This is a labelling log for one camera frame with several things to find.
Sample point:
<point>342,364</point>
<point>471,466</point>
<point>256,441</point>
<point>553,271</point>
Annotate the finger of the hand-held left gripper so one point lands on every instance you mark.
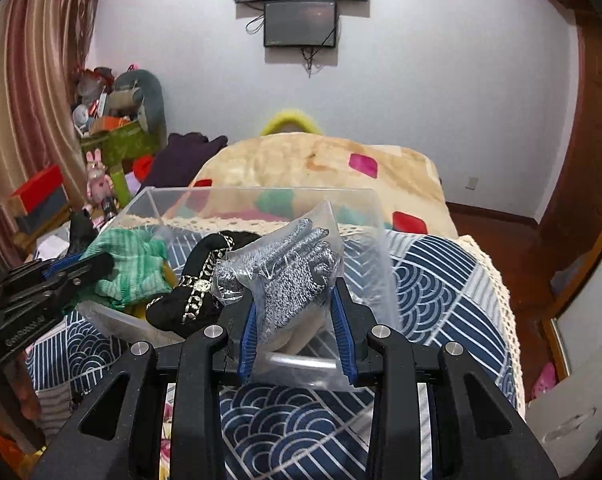
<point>66,266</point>

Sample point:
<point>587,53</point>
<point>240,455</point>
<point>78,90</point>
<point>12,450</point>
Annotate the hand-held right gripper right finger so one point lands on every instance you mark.
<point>342,340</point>

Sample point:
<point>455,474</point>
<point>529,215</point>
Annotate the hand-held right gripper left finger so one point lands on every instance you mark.
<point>246,340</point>

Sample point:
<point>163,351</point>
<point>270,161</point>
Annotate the green knitted cloth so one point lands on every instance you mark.
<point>126,267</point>

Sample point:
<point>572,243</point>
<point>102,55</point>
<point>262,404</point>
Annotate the grey gloves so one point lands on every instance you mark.
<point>286,280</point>

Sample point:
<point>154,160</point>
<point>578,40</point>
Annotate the clear plastic storage box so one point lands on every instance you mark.
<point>261,260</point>

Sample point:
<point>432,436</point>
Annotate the red and grey box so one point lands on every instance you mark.
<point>38,197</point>

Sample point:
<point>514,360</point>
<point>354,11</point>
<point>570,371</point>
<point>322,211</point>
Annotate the blue wave pattern bedspread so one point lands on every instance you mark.
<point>431,320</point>

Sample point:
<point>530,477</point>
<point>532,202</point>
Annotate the pink rabbit plush toy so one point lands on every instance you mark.
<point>99,180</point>

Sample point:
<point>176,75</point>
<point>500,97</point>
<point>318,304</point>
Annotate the red cloth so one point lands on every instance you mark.
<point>142,167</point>

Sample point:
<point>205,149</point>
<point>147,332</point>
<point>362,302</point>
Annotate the dark purple cloth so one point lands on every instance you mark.
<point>183,160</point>

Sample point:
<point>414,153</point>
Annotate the striped brown curtain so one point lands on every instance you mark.
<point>26,110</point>

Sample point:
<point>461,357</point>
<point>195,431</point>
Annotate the beige blanket with coloured squares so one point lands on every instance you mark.
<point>331,175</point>

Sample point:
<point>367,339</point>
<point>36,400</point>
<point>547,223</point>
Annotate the grey plush toy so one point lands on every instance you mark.
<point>141,97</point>

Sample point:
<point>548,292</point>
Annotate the pink slipper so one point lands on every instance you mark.
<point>543,380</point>

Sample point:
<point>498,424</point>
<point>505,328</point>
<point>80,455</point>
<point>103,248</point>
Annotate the yellow-green plush cushion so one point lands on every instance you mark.
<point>291,122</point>

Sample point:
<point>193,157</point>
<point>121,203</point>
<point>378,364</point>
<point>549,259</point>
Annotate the wooden door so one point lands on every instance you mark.
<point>581,135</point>

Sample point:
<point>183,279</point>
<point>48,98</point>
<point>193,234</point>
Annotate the wall power socket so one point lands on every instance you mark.
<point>472,181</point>

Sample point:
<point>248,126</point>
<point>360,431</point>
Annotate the small black wall screen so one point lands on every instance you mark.
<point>301,23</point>

